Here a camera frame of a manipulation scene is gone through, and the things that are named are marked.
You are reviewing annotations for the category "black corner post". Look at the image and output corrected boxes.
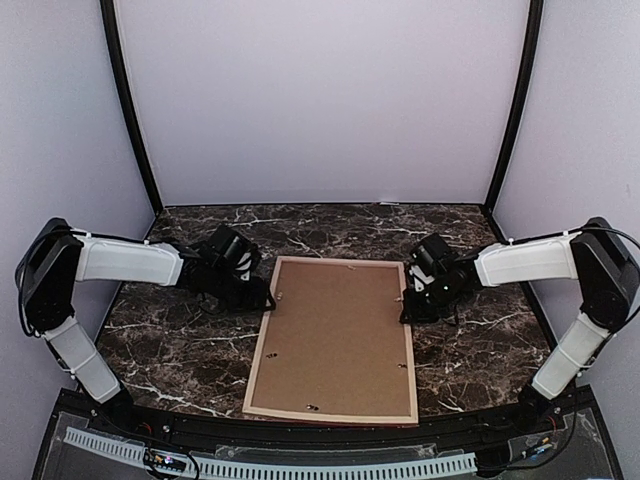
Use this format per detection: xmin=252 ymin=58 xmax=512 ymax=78
xmin=99 ymin=0 xmax=164 ymax=216
xmin=483 ymin=0 xmax=544 ymax=214

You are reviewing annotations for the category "right black corner post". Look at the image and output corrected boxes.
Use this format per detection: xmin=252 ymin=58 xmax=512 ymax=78
xmin=483 ymin=0 xmax=544 ymax=214

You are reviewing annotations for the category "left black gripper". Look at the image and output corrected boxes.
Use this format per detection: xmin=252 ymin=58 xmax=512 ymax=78
xmin=207 ymin=265 xmax=276 ymax=314

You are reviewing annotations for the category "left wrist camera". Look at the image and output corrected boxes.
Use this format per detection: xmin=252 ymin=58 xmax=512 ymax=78
xmin=198 ymin=225 xmax=261 ymax=281

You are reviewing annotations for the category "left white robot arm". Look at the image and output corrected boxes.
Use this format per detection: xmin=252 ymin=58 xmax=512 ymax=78
xmin=15 ymin=217 xmax=276 ymax=436

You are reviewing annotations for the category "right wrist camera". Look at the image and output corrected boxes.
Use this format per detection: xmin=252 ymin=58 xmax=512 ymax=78
xmin=405 ymin=233 xmax=458 ymax=292

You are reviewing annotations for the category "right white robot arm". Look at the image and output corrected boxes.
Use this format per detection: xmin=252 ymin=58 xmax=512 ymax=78
xmin=400 ymin=217 xmax=639 ymax=434

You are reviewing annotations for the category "brown cardboard backing board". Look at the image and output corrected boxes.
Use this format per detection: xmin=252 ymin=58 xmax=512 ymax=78
xmin=248 ymin=259 xmax=414 ymax=419

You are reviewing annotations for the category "black front rail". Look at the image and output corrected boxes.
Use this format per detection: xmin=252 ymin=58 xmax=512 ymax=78
xmin=59 ymin=389 xmax=596 ymax=454

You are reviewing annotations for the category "left black corner post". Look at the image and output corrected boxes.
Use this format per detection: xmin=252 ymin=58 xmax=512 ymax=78
xmin=99 ymin=0 xmax=164 ymax=216

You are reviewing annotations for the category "white slotted cable duct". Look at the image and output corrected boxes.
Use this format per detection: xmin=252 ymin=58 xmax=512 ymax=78
xmin=63 ymin=427 xmax=477 ymax=479

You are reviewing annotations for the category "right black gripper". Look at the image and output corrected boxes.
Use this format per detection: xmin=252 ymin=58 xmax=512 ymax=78
xmin=402 ymin=276 xmax=464 ymax=323

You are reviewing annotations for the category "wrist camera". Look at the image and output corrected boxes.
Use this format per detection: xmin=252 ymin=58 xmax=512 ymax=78
xmin=405 ymin=233 xmax=458 ymax=292
xmin=198 ymin=225 xmax=261 ymax=281

